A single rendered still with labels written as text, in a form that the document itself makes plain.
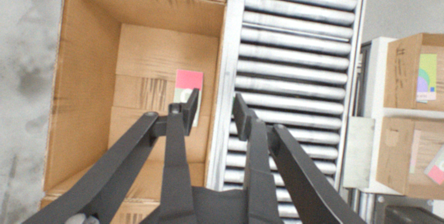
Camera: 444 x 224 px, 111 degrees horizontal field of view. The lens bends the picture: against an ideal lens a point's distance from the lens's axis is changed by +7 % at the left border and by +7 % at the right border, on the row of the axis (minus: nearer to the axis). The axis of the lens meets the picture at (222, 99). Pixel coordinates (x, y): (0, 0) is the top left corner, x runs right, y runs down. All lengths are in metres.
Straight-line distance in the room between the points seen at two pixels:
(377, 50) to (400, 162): 0.45
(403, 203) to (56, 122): 1.22
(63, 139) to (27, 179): 1.67
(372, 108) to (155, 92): 0.86
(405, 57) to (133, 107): 0.99
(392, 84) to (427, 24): 1.72
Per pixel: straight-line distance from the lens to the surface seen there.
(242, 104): 0.17
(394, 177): 0.94
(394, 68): 0.94
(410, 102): 0.90
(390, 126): 0.93
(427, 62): 1.03
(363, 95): 0.94
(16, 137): 2.07
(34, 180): 2.06
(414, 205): 1.15
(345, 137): 0.85
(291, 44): 0.72
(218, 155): 0.49
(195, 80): 0.44
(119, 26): 0.55
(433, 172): 1.15
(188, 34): 0.49
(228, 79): 0.46
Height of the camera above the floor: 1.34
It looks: 85 degrees down
